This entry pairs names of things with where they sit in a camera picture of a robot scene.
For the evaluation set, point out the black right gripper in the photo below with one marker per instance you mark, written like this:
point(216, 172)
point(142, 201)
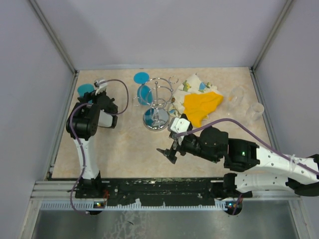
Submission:
point(170, 154)

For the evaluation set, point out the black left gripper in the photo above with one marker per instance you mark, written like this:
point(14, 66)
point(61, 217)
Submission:
point(88, 96)

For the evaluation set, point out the blue wine glass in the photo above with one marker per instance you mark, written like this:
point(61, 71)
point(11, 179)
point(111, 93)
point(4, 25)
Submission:
point(85, 92)
point(144, 95)

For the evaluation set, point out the clear wine glass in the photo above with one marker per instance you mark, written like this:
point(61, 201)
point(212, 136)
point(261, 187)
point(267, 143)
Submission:
point(235, 97)
point(255, 112)

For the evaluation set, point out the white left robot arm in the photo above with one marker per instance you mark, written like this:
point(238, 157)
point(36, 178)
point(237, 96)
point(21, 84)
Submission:
point(82, 128)

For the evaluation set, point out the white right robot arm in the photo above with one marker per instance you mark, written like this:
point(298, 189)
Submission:
point(253, 167)

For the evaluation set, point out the chrome wine glass rack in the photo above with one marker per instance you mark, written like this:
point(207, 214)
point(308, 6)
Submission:
point(156, 117)

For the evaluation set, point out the yellow cloth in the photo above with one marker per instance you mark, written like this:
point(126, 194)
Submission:
point(199, 106)

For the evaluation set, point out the white patterned cloth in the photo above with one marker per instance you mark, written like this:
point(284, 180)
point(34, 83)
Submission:
point(192, 85)

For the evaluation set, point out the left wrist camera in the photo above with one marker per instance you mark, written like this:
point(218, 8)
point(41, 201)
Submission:
point(100, 85)

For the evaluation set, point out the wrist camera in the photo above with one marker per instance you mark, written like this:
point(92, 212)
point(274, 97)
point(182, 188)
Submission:
point(179, 126)
point(100, 85)

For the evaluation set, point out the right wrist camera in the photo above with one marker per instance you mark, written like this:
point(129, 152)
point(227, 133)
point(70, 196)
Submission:
point(179, 126)

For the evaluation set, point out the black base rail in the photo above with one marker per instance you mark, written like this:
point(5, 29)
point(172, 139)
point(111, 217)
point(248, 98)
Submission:
point(202, 191)

